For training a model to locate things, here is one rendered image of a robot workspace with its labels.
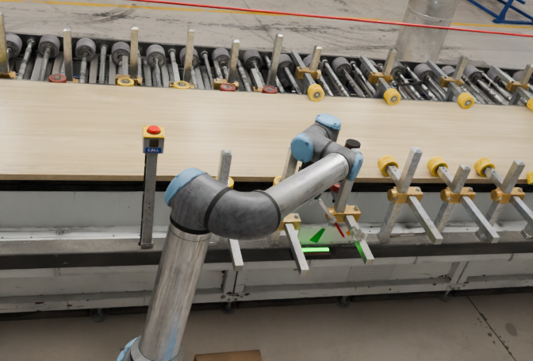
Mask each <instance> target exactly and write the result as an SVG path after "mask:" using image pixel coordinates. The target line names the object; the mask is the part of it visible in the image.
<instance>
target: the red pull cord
mask: <svg viewBox="0 0 533 361"><path fill-rule="evenodd" d="M129 1H138V2H154V3H163V4H172V5H181V6H198V7H207V8H216V9H225V10H241V11H250V12H259V13H276V14H285V15H294V16H302V17H319V18H328V19H337V20H346V21H362V22H371V23H380V24H389V25H406V26H415V27H424V28H433V29H449V30H458V31H467V32H476V33H492V34H501V35H510V36H527V37H533V35H526V34H517V33H501V32H492V31H483V30H474V29H458V28H449V27H440V26H431V25H415V24H406V23H397V22H389V21H372V20H363V19H354V18H346V17H329V16H320V15H312V14H303V13H287V12H278V11H269V10H253V9H244V8H236V7H227V6H210V5H201V4H193V3H184V2H167V1H158V0H129Z"/></svg>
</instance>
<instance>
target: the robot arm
mask: <svg viewBox="0 0 533 361"><path fill-rule="evenodd" d="M340 127H341V121H340V119H339V118H338V117H335V116H333V115H331V114H328V113H320V114H318V115H317V116H316V118H315V123H314V124H313V125H311V126H310V127H308V128H307V129H306V130H304V131H303V132H301V133H298V134H297V135H296V136H295V137H294V138H293V139H292V141H291V144H290V149H291V152H292V154H293V156H294V158H295V159H297V160H298V161H300V162H302V165H301V167H299V170H298V173H296V174H294V175H292V176H290V177H289V178H287V179H285V180H283V181H281V182H279V183H278V184H276V185H274V186H272V187H271V188H269V189H267V190H264V191H263V190H253V191H251V192H249V193H244V192H239V191H237V190H233V189H232V188H231V187H230V186H227V185H225V184H224V183H222V182H220V181H219V180H217V179H215V178H214V177H212V176H210V175H209V174H208V173H207V172H203V171H200V170H198V169H197V168H194V167H191V168H187V169H185V170H184V171H182V172H180V173H179V174H178V175H177V176H176V177H175V178H174V179H173V180H172V181H171V183H170V184H169V186H168V188H167V190H166V192H165V195H164V201H165V202H166V204H167V206H169V207H171V215H170V222H169V225H168V229H167V235H166V239H165V242H164V245H163V251H162V255H161V258H160V261H159V267H158V270H157V274H156V277H155V283H154V286H153V290H152V293H151V300H150V303H149V306H148V312H147V316H146V319H145V322H144V328H143V331H142V335H141V336H139V337H137V338H135V339H134V340H132V341H130V342H129V343H128V344H127V345H126V346H125V350H124V351H122V352H121V353H120V355H119V356H118V358H117V361H183V357H184V351H183V348H182V345H181V344H180V343H181V341H182V336H183V333H184V330H185V327H186V322H187V319H188V316H189V313H190V308H191V305H192V302H193V299H194V294H195V291H196V288H197V283H198V280H199V277H200V274H201V269H202V266H203V263H204V260H205V255H206V252H207V249H208V246H209V242H210V238H211V235H212V233H213V234H215V235H217V236H221V237H224V238H227V239H231V240H257V239H262V238H264V237H267V236H269V235H270V234H272V233H273V232H275V231H276V230H277V229H278V227H279V225H280V224H281V220H282V219H283V218H284V217H286V216H288V215H289V214H291V213H292V212H293V211H295V210H296V209H298V208H300V207H301V206H303V205H304V204H305V203H307V202H309V204H310V205H312V204H313V203H314V202H315V201H316V200H317V199H319V197H320V196H321V193H322V192H324V191H325V190H326V189H328V188H329V187H331V186H333V185H334V184H336V183H337V182H342V181H343V180H344V179H346V180H347V181H353V180H355V178H356V177H357V175H358V173H359V171H360V169H361V167H362V163H363V156H362V155H360V154H358V153H357V152H354V151H352V150H351V149H349V148H346V147H344V146H343V145H341V144H337V143H336V141H337V139H338V135H339V131H340V130H341V128H340Z"/></svg>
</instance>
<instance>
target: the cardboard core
mask: <svg viewBox="0 0 533 361"><path fill-rule="evenodd" d="M194 361H262V358H261V353H260V350H249V351H229V352H218V353H207V354H196V355H194Z"/></svg>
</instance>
